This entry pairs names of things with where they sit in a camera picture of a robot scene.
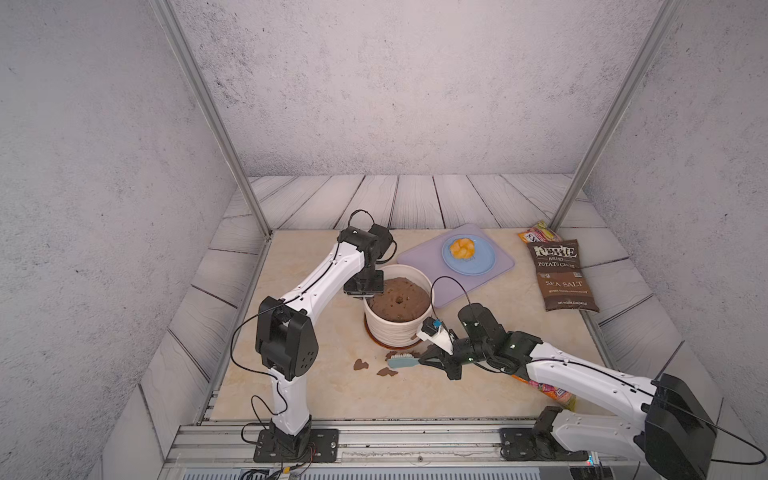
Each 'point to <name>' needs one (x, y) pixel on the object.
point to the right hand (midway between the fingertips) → (425, 360)
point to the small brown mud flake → (384, 371)
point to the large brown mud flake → (358, 364)
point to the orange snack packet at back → (539, 233)
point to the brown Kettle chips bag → (561, 282)
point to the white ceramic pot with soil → (395, 317)
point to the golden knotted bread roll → (462, 249)
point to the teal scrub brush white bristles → (403, 360)
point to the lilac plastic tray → (501, 260)
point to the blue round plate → (482, 261)
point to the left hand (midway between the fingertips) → (374, 297)
